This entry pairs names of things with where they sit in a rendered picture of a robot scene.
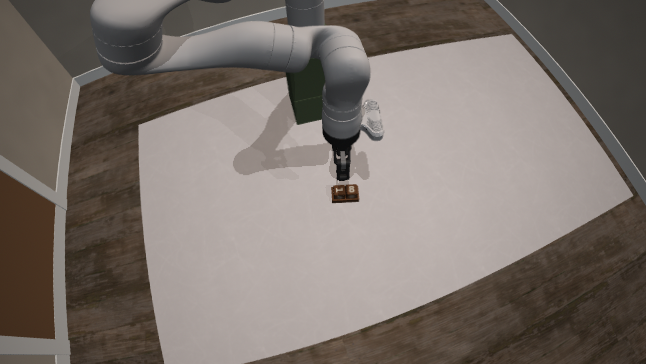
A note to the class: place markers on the brown calendar cube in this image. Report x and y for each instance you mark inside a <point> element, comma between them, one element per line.
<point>339,191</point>
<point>351,191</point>

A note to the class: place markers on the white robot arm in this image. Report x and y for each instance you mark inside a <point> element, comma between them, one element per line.
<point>129,41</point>

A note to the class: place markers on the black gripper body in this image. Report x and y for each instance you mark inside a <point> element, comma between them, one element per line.
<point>341,144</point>

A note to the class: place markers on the brown wooden tray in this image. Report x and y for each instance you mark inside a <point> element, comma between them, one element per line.
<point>344,200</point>

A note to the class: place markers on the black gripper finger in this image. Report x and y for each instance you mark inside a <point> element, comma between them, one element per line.
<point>342,165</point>

